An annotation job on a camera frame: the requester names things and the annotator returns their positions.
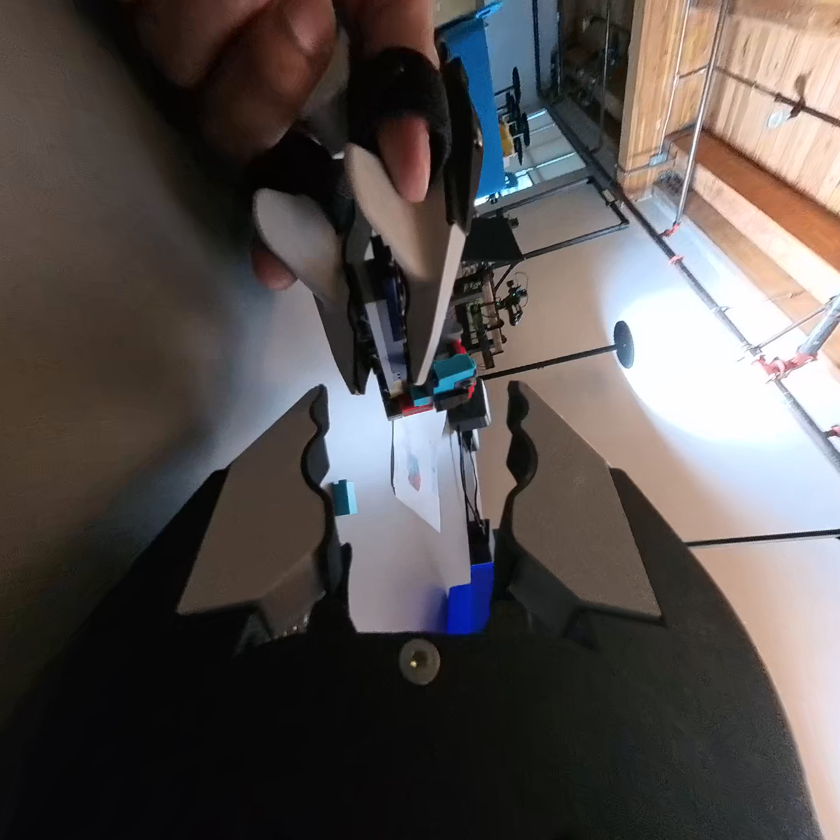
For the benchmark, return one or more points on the small teal toy brick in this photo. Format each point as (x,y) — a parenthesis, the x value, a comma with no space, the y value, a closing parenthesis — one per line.
(344,499)

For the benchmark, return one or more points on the brick instruction booklet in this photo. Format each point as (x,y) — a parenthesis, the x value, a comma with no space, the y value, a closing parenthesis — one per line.
(417,472)

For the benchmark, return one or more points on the black disc lamp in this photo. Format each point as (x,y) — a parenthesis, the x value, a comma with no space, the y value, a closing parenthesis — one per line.
(623,344)

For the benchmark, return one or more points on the large blue box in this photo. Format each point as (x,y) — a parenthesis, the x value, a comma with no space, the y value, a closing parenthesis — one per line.
(492,98)

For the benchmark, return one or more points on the blue plastic storage bin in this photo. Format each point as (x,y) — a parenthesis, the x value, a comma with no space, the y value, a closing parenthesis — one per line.
(469,600)

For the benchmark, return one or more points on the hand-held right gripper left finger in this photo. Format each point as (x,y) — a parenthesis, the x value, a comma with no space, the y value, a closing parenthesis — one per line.
(262,525)

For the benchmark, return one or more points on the black adapter box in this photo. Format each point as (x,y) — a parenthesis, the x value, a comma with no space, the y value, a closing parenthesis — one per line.
(480,541)

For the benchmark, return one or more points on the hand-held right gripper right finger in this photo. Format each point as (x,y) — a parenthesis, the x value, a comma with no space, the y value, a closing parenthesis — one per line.
(577,525)

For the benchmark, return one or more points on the person's left hand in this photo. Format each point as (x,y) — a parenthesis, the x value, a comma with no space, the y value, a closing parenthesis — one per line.
(262,65)

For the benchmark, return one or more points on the toy brick truck model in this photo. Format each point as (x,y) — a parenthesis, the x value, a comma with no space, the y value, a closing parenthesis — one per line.
(453,371)

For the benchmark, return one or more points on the grey desk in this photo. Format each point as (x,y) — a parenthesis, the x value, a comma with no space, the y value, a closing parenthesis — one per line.
(98,328)

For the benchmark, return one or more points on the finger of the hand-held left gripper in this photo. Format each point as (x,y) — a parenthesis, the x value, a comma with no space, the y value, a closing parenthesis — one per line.
(344,341)
(433,295)

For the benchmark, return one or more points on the black portable power station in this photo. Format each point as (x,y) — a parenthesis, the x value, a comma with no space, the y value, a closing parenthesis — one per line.
(472,410)

